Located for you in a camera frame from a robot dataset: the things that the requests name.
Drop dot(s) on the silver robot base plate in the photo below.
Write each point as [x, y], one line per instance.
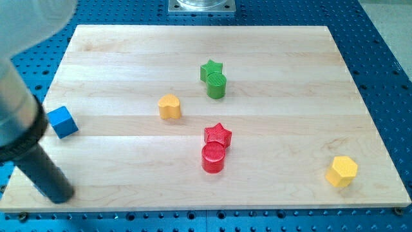
[201, 6]

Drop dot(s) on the green cylinder block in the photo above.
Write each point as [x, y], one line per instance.
[216, 85]

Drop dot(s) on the blue cube block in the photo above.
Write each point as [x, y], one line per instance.
[62, 122]

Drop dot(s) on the red star block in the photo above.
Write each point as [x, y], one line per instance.
[218, 134]

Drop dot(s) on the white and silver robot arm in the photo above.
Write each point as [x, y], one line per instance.
[23, 25]

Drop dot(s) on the red cylinder block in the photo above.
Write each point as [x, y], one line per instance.
[213, 157]

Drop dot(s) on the yellow heart block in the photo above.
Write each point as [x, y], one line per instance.
[169, 107]

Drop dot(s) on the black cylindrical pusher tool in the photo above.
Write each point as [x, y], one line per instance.
[27, 155]

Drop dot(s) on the green star block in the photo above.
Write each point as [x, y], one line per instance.
[209, 68]

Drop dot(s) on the yellow hexagon block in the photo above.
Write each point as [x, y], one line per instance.
[341, 171]

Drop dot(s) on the wooden board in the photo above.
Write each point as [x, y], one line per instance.
[290, 103]

